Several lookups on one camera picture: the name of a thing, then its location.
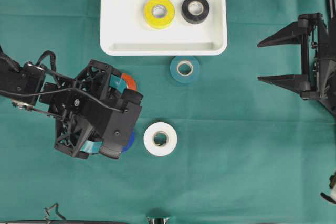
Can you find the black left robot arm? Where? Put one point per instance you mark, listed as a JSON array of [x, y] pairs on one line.
[[21, 83]]

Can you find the white tape roll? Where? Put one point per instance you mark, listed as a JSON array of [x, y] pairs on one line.
[[160, 139]]

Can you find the green tape roll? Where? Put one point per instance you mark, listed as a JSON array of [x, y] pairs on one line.
[[185, 69]]

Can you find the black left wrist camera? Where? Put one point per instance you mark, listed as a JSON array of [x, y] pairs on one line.
[[113, 125]]

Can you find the green table cloth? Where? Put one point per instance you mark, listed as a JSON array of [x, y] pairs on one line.
[[247, 152]]

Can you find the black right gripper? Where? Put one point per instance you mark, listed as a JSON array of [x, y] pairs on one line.
[[323, 43]]

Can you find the yellow tape roll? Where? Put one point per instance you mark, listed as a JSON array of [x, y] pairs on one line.
[[159, 14]]

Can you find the blue tape roll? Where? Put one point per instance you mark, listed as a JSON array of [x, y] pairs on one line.
[[130, 142]]

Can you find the black tape roll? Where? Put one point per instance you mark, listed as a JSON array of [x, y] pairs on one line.
[[195, 11]]

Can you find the white plastic tray case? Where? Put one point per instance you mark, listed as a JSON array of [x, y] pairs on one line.
[[124, 31]]

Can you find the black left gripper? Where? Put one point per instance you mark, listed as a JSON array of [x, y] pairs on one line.
[[75, 136]]

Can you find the metal clamp bottom centre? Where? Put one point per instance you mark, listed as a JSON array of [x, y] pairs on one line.
[[157, 220]]

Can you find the red tape roll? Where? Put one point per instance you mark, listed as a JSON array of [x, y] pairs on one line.
[[129, 80]]

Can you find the white black object right edge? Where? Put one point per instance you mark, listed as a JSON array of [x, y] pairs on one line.
[[331, 197]]

